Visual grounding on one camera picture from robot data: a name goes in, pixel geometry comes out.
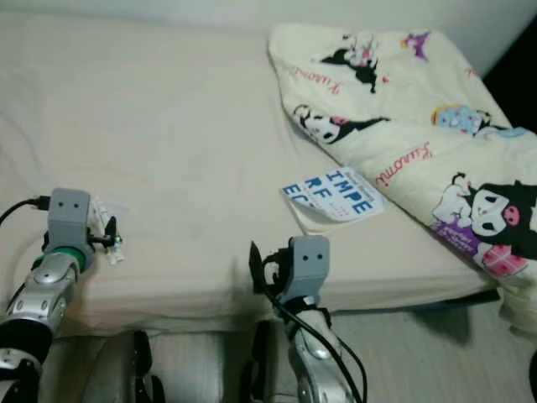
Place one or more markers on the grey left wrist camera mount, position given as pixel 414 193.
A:
pixel 69 214

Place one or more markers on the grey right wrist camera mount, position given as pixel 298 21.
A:
pixel 310 260

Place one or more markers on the silver black left robot leg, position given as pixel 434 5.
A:
pixel 126 369

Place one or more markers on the small white wrapper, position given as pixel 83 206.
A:
pixel 98 208

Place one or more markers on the cream cartoon print blanket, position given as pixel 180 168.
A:
pixel 386 109

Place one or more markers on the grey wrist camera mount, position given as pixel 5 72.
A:
pixel 310 260
pixel 69 214

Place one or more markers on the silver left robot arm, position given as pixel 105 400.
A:
pixel 42 294

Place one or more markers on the cream sheeted bed mattress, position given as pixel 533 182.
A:
pixel 176 126

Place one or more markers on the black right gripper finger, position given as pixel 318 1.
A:
pixel 258 269

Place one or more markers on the white book with blue lettering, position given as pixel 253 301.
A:
pixel 336 201

